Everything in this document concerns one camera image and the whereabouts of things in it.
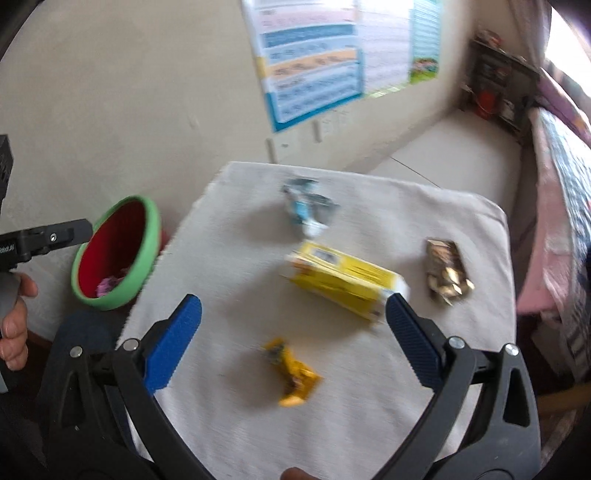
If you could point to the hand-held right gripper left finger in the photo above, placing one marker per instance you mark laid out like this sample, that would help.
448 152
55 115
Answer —
178 341

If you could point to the white table cloth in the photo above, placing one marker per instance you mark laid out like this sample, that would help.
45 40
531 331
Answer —
231 258

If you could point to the yellow snack wrapper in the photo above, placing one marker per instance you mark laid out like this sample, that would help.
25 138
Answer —
295 374

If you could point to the person's left hand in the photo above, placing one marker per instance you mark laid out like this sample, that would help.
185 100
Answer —
14 337

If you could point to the bright window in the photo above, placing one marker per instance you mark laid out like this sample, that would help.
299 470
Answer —
565 41

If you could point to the gold foil wrapper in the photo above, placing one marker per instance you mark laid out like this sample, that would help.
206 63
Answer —
445 272

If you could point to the blue and white wrapper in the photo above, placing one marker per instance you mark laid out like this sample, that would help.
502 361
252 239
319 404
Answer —
307 207

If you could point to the green-bordered wall poster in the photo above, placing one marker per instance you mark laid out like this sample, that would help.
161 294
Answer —
425 41

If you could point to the dark wooden shelf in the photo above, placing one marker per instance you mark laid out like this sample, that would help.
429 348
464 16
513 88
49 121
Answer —
491 69

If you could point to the green and red bin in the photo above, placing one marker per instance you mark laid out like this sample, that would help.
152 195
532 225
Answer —
147 244

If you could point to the red bucket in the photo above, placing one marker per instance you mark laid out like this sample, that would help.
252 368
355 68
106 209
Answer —
488 104

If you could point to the pale chart wall poster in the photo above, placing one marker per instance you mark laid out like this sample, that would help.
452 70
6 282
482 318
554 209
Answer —
383 46

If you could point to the yellow carton box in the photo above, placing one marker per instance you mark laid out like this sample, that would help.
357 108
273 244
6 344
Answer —
341 277

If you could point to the person's right hand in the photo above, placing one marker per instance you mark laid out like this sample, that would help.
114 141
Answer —
300 474

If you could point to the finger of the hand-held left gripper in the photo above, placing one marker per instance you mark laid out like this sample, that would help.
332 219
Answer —
55 237

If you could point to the white wall socket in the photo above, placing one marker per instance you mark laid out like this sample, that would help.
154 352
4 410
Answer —
337 125

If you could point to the blue phonics wall poster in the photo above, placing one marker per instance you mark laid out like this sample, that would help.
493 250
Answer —
309 83

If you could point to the pink foil snack wrapper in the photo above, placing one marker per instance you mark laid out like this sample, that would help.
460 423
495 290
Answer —
107 285

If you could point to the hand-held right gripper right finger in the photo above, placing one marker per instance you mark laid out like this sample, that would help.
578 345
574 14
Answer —
415 341

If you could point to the pink checked bed quilt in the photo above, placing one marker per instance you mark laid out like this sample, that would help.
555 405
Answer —
563 230

